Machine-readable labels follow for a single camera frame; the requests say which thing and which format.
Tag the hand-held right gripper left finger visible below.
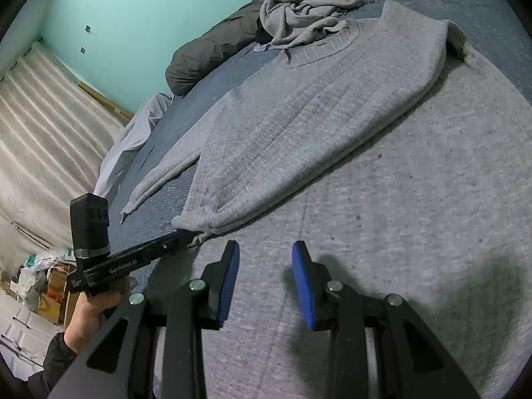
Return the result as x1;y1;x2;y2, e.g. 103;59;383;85
48;240;241;399

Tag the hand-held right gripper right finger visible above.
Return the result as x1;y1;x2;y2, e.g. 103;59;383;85
292;240;483;399

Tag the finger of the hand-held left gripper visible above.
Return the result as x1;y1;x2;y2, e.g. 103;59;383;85
143;228;198;260

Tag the grey knit sweater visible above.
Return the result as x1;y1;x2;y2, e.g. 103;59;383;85
120;0;532;399

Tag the person's left forearm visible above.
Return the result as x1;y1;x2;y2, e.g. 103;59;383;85
17;332;77;399

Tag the person's left hand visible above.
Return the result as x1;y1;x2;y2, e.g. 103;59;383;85
63;293;125;354

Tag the clear plastic bag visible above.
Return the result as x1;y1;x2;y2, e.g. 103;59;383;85
17;249;77;312

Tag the cardboard box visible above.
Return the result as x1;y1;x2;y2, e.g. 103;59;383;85
39;264;71;325

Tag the beige striped curtain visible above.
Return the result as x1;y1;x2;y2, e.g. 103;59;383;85
0;42;127;275

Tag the light grey blanket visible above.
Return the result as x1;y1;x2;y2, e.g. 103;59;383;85
93;91;173;198

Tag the wooden strip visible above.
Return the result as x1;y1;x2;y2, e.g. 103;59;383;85
78;82;136;122

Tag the white cabinet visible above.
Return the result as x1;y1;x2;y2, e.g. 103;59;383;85
0;289;67;377

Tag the dark grey rolled duvet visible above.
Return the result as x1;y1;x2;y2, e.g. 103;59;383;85
165;0;474;96

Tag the crumpled grey garment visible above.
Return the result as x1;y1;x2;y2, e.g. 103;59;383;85
260;0;375;48

